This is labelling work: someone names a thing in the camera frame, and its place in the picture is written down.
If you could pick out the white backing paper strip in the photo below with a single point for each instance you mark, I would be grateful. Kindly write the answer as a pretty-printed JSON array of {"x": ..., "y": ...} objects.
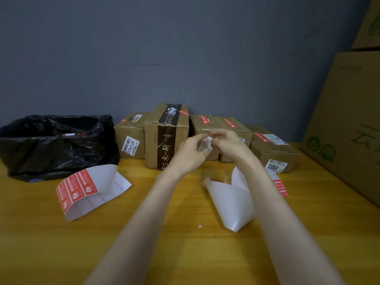
[{"x": 234, "y": 204}]

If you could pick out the person's right hand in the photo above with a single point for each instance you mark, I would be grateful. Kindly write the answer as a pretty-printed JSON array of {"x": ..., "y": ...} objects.
[{"x": 234, "y": 148}]

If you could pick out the red sticker label strip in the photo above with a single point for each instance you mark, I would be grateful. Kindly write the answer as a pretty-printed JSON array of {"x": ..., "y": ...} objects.
[{"x": 104, "y": 178}]

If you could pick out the person's left forearm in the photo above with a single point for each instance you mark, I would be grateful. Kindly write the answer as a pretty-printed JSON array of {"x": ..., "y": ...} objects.
[{"x": 136, "y": 243}]

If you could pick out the large green printed carton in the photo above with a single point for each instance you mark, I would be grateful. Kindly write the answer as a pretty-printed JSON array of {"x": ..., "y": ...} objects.
[
  {"x": 344, "y": 115},
  {"x": 368, "y": 26}
]

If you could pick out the white end label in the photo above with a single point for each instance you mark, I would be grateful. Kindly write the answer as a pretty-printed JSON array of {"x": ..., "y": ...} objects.
[{"x": 276, "y": 166}]

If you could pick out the long brown cardboard box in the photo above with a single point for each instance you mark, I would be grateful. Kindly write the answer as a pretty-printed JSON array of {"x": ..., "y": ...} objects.
[{"x": 261, "y": 151}]

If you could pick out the box with black tape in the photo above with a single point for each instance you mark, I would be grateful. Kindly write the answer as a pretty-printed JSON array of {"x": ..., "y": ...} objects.
[{"x": 151, "y": 139}]

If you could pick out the person's left hand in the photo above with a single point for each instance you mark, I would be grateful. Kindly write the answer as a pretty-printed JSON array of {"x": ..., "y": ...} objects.
[{"x": 187, "y": 157}]

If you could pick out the small brown cardboard box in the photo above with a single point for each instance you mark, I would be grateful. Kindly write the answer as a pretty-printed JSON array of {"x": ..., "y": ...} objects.
[
  {"x": 197, "y": 126},
  {"x": 243, "y": 130},
  {"x": 133, "y": 129}
]

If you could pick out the person's right forearm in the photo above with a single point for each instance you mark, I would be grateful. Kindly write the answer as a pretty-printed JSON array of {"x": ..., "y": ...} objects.
[{"x": 285, "y": 234}]

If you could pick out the white barcode label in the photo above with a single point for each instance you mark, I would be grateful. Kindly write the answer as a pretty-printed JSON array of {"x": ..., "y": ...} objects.
[{"x": 276, "y": 139}]

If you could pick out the black plastic trash bag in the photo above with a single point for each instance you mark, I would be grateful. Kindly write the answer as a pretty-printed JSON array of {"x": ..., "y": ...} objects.
[{"x": 53, "y": 154}]

